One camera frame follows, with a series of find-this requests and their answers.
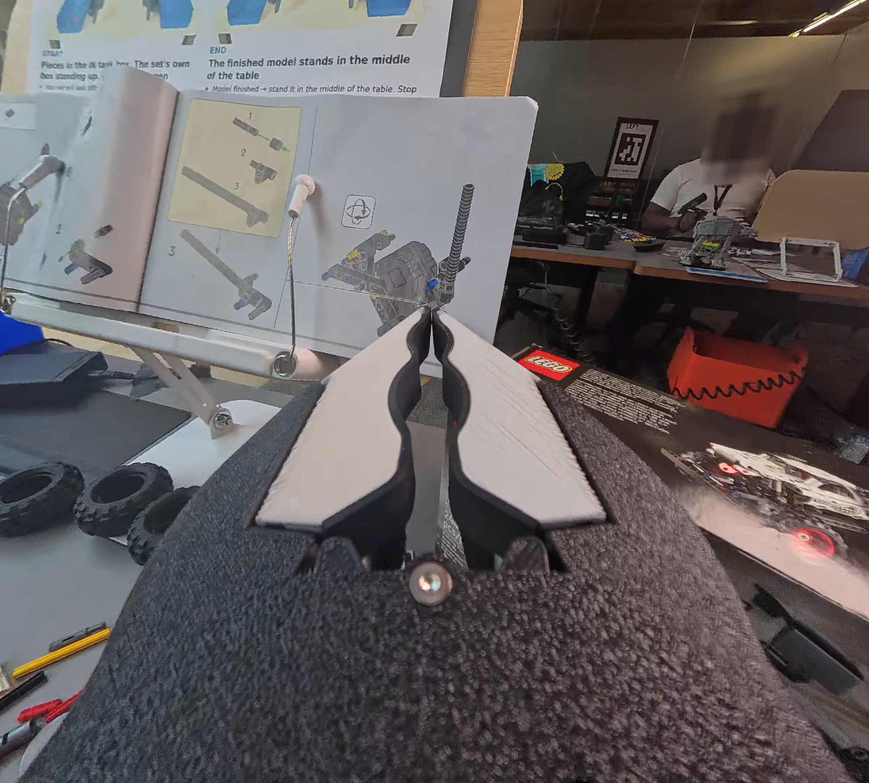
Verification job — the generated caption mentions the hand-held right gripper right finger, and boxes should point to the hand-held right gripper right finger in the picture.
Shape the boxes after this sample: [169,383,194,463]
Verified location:
[434,310,608,571]

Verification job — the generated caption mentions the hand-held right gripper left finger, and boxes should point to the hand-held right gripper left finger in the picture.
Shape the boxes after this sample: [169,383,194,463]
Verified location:
[254,310,434,568]

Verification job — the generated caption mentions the black desk mat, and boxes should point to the black desk mat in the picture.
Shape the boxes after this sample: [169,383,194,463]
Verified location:
[0,389,192,482]

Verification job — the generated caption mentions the grey desk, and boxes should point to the grey desk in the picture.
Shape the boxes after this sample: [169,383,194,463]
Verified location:
[0,382,327,757]

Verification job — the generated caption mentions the toy truck set box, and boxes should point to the toy truck set box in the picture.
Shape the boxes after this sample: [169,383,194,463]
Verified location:
[512,343,869,636]

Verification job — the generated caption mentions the row of black tires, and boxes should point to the row of black tires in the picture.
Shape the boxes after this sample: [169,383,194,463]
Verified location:
[0,155,327,441]

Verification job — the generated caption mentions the black toy tire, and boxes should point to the black toy tire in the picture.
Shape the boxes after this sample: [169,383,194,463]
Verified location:
[73,461,175,538]
[0,461,86,538]
[128,486,202,565]

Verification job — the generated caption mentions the orange storage bin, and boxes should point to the orange storage bin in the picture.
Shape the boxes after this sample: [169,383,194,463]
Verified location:
[665,325,810,431]

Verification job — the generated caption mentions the wooden work table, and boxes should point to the wooden work table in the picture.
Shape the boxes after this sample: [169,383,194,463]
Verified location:
[509,233,869,309]

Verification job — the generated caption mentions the black bag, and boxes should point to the black bag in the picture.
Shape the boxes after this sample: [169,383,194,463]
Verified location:
[523,162,602,234]

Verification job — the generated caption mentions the grey toy walker model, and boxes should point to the grey toy walker model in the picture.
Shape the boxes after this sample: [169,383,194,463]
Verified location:
[681,217,760,269]

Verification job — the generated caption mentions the black power adapter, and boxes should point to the black power adapter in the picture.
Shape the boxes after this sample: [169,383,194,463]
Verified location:
[0,349,110,407]

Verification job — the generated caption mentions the instruction booklet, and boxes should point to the instruction booklet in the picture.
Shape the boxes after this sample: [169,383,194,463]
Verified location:
[0,67,539,366]

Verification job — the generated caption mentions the black white marker sign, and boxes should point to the black white marker sign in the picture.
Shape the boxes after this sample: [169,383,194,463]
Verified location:
[603,116,661,181]

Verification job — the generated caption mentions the scattered red white toy bricks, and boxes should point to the scattered red white toy bricks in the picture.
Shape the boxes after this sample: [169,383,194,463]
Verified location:
[0,620,113,757]

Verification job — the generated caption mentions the dark blocky object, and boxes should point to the dark blocky object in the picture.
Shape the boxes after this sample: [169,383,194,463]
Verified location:
[747,582,866,702]

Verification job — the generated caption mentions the tan divider panel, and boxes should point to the tan divider panel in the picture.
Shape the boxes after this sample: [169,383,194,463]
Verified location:
[754,171,869,248]

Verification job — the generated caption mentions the printed instruction poster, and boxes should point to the printed instruction poster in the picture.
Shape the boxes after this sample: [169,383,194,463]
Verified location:
[27,0,474,98]

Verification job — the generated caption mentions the ceiling light strip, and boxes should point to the ceiling light strip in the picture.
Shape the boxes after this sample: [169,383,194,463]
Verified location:
[788,0,869,38]

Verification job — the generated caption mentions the coiled black cable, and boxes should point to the coiled black cable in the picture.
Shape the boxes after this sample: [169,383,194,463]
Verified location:
[550,291,598,363]
[686,368,806,402]

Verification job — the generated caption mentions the black adapter cable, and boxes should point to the black adapter cable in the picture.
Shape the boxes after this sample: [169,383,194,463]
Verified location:
[88,365,164,390]

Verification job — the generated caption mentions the white frame stand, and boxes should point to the white frame stand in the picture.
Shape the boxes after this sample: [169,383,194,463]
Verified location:
[777,236,848,283]

